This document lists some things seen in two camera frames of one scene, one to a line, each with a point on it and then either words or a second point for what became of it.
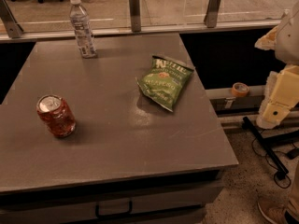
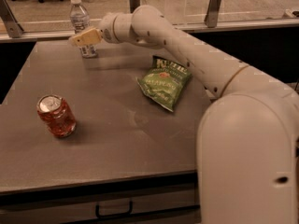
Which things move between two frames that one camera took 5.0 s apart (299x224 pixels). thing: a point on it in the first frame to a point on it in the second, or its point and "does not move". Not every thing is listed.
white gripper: [289, 37] to [106, 28]
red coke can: [56, 116] does not move
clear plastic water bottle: [81, 27] does not move
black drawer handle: [98, 215] does not move
